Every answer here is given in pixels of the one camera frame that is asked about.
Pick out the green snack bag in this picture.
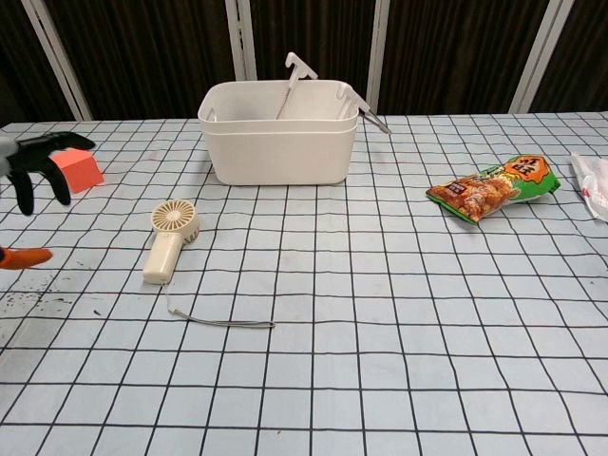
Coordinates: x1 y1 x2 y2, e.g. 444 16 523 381
425 154 562 226

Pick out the orange foam block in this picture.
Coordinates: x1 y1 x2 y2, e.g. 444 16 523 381
50 146 105 195

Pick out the white partition frame post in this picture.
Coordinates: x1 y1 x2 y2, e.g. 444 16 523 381
364 0 397 116
20 0 93 121
509 0 577 114
224 0 261 82

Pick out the white plastic bag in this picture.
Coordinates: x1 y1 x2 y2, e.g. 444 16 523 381
569 152 608 221

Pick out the dark pleated curtain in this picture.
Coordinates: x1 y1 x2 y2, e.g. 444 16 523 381
0 0 608 130

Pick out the white handle with metal rod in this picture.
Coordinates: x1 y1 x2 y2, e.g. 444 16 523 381
275 51 318 120
337 85 392 136

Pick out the white plastic storage bin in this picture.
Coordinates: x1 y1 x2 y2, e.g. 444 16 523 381
203 119 358 187
197 80 360 135

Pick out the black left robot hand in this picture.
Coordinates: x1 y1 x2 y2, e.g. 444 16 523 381
0 131 97 272

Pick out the small cream handheld fan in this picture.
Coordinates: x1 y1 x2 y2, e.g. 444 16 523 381
142 199 200 286

